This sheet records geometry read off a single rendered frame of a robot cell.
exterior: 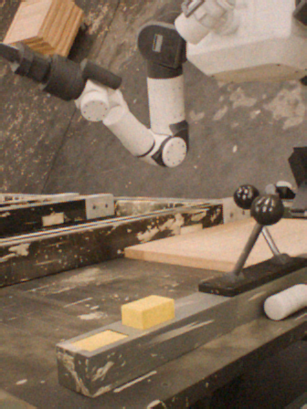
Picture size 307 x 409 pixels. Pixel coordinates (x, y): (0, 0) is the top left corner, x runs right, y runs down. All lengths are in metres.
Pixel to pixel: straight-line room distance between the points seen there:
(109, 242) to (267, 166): 1.70
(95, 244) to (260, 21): 0.55
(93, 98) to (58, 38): 3.11
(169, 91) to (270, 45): 0.31
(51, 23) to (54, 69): 3.08
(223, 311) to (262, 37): 0.66
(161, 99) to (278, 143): 1.43
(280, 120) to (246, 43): 1.64
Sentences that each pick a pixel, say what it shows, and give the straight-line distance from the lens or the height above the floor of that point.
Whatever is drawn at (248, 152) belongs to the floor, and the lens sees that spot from 2.78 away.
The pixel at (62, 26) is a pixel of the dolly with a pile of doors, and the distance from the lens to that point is 4.32.
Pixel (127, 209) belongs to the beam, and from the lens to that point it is 1.77.
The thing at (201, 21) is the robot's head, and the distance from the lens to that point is 1.12.
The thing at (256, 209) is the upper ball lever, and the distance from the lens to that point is 0.63.
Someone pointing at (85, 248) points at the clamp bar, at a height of 1.40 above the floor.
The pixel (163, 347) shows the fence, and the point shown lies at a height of 1.63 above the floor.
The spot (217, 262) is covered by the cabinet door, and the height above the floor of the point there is 1.31.
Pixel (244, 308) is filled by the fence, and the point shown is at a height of 1.50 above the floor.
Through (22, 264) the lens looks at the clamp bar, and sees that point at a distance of 0.94.
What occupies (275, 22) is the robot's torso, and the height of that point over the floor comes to 1.33.
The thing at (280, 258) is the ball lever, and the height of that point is 1.41.
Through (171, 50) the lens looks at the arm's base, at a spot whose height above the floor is 1.32.
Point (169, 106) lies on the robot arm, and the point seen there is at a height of 1.21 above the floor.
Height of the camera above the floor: 2.06
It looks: 40 degrees down
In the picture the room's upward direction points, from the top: 59 degrees counter-clockwise
